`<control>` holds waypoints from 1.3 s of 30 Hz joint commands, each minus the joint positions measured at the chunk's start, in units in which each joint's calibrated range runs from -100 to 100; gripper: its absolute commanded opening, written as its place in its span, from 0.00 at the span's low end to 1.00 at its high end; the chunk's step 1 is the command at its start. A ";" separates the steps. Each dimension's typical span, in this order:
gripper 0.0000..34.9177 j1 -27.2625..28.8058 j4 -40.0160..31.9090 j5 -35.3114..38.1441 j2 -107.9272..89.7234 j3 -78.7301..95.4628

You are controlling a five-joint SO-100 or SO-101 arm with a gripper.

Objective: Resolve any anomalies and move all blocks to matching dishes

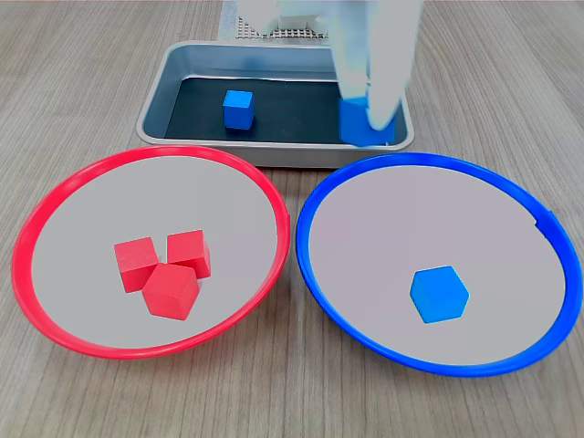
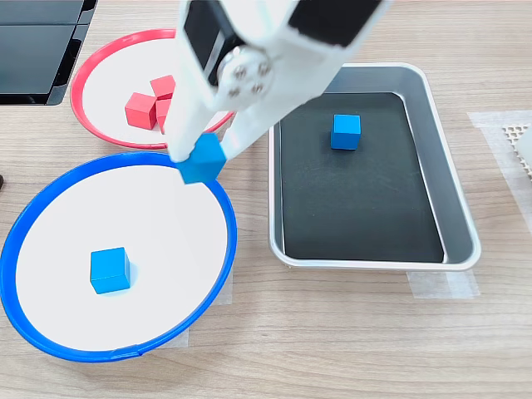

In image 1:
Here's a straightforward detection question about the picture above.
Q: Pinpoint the pale perforated base plate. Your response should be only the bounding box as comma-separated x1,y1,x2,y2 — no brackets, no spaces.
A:
235,16,329,41

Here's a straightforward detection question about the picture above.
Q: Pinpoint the blue-rimmed white plate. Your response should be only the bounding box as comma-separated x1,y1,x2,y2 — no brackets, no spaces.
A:
295,151,584,379

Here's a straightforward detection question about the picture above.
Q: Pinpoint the blue cube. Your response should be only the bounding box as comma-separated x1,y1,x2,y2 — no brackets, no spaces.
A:
338,95,397,148
409,266,471,325
222,89,255,131

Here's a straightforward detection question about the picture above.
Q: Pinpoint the black tray mat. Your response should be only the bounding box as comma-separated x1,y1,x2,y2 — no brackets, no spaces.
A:
163,76,389,143

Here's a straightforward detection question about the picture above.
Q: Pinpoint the red-rimmed white plate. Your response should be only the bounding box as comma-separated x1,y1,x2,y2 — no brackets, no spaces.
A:
11,144,292,361

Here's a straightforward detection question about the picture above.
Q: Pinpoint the steel tray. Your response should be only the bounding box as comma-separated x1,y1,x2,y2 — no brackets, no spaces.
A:
135,39,416,169

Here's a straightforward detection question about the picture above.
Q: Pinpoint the red cube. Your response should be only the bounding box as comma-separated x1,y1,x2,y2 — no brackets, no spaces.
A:
113,235,160,294
166,229,213,279
141,263,201,322

